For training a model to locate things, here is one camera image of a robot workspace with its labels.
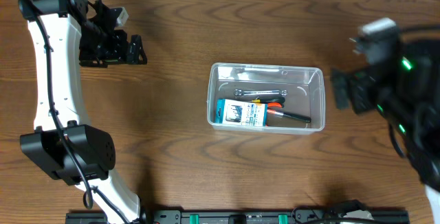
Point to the clear plastic container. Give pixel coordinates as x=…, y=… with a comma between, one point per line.
x=305, y=95

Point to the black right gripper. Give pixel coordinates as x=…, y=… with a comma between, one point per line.
x=357, y=81

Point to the black yellow screwdriver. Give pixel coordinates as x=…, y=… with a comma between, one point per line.
x=280, y=100

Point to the red handled pliers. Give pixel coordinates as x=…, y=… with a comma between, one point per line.
x=275, y=105

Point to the silver wrench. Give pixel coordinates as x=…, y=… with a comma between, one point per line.
x=276, y=92

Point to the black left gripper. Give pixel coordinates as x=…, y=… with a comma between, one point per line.
x=121, y=49

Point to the small claw hammer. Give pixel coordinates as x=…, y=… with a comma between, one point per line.
x=293, y=116

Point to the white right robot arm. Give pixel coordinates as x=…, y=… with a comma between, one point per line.
x=401, y=83

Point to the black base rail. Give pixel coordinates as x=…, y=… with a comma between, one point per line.
x=340, y=213

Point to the blue white box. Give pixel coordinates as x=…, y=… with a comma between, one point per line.
x=238, y=113

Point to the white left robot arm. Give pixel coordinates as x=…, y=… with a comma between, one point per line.
x=68, y=35

